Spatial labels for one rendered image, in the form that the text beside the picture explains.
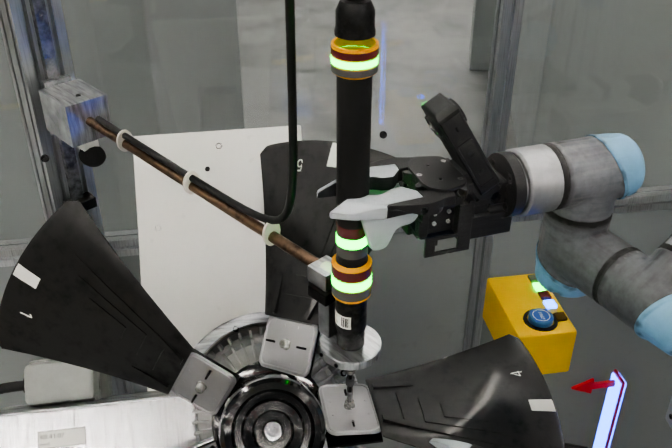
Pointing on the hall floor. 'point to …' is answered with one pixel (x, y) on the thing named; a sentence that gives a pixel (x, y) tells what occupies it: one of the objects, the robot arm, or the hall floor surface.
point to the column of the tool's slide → (44, 143)
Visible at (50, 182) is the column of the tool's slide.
